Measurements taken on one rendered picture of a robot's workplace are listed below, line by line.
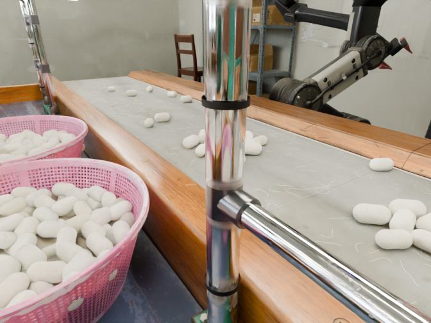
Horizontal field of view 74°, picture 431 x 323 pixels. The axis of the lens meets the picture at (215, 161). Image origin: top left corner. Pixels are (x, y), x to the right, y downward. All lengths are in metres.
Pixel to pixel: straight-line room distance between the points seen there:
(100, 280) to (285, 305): 0.15
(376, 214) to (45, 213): 0.37
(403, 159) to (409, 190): 0.08
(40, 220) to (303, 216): 0.30
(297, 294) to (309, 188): 0.21
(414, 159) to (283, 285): 0.35
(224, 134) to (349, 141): 0.44
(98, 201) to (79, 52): 4.57
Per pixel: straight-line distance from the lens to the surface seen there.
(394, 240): 0.33
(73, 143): 0.53
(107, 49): 5.00
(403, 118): 2.63
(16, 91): 1.40
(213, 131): 0.15
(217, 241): 0.19
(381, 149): 0.55
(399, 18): 2.66
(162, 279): 0.36
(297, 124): 0.64
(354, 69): 1.05
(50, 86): 0.95
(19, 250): 0.34
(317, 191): 0.41
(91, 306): 0.30
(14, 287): 0.31
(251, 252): 0.25
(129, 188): 0.39
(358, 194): 0.42
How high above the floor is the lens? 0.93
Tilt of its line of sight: 24 degrees down
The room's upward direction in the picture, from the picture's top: straight up
